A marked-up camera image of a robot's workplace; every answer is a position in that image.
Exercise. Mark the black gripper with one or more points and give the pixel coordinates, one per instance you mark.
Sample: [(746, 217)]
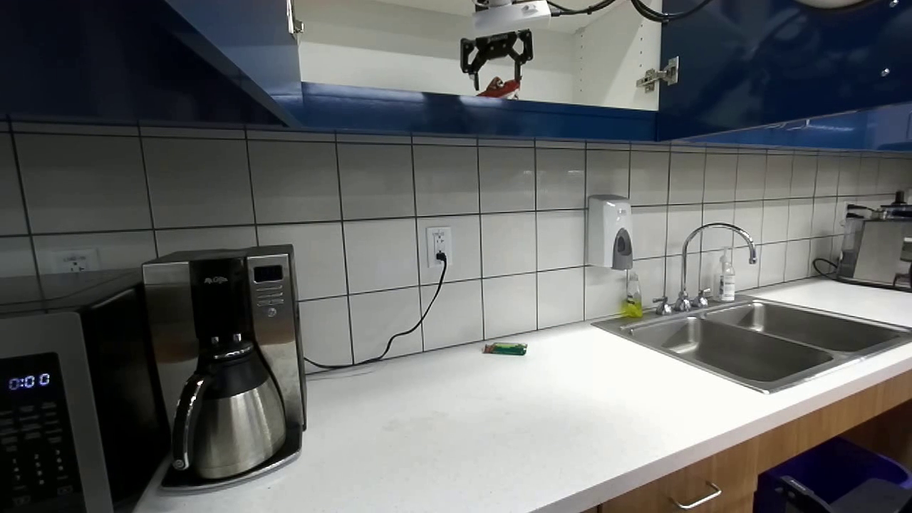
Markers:
[(497, 45)]

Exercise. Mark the red Doritos chip bag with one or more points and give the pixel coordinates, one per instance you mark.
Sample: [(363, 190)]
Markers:
[(500, 89)]

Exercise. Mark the blue upper cabinet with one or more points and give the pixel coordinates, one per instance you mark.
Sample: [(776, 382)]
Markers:
[(379, 58)]

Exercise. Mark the metal cabinet hinge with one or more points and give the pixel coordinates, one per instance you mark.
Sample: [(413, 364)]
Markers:
[(658, 76)]

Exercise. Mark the glossy blue cabinet door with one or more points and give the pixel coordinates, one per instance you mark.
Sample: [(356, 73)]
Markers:
[(826, 66)]

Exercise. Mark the dark blue open cabinet door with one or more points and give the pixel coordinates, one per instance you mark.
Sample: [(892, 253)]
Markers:
[(114, 58)]

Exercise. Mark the chrome sink faucet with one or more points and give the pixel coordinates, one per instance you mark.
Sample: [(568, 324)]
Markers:
[(692, 246)]

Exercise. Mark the yellow dish soap bottle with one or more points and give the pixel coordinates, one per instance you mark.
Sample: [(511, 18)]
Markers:
[(629, 304)]

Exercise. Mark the small green marker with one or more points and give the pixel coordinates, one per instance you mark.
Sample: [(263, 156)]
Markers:
[(504, 350)]

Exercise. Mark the small white bottle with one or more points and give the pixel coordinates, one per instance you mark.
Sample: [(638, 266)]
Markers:
[(726, 280)]

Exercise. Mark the black steel coffee maker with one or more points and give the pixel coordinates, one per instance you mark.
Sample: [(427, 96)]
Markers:
[(270, 304)]

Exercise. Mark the stainless steel double sink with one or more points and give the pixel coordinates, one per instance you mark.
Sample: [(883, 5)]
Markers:
[(759, 345)]

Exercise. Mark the steel countertop appliance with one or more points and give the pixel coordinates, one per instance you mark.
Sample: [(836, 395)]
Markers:
[(877, 249)]

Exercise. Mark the stainless steel coffee carafe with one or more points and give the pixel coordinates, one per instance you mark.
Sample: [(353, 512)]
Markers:
[(230, 418)]

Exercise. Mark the wooden drawer front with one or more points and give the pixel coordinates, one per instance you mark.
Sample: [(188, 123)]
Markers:
[(722, 474)]

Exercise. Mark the blue bin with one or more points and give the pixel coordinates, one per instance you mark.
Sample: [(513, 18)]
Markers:
[(836, 481)]

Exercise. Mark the black steel microwave oven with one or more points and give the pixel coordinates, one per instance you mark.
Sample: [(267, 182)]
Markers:
[(58, 418)]

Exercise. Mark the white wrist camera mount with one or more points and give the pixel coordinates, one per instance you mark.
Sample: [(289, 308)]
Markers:
[(511, 8)]

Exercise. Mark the white wall outlet with plug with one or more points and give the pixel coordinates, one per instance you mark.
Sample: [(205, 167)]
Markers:
[(438, 246)]

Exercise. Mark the white wall soap dispenser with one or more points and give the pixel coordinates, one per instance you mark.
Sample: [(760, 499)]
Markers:
[(611, 231)]

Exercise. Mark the empty white wall outlet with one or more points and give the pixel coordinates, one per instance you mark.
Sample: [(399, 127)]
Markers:
[(76, 264)]

